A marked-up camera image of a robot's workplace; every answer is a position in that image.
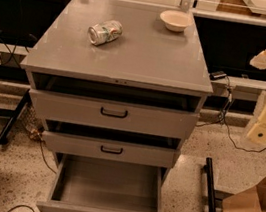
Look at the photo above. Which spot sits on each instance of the grey middle drawer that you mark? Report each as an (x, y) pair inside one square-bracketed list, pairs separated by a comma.
[(146, 149)]

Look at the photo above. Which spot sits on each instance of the crushed soda can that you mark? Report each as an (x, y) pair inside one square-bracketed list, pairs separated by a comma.
[(104, 32)]

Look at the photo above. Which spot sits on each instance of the black table leg right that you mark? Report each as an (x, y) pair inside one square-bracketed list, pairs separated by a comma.
[(210, 185)]

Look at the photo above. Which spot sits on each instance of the white paper bowl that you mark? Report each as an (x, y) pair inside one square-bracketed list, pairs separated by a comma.
[(176, 21)]

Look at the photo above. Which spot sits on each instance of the grey top drawer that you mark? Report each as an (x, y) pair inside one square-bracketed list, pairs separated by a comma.
[(129, 117)]

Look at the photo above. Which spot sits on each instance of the grey bottom drawer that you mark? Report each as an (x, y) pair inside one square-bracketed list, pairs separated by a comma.
[(86, 184)]

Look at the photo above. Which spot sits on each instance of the black table leg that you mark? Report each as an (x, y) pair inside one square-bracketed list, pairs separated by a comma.
[(12, 116), (210, 185)]

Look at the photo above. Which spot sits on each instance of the black table leg left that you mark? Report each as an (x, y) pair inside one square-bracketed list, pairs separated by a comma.
[(12, 116)]

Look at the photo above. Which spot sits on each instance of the black power adapter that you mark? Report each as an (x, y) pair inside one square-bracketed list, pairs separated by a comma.
[(217, 75)]

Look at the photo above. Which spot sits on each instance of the grey drawer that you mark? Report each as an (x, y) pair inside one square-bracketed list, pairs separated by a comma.
[(129, 117), (86, 184), (146, 149)]

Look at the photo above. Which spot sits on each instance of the grey drawer cabinet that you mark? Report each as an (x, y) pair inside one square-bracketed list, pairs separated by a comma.
[(147, 64)]

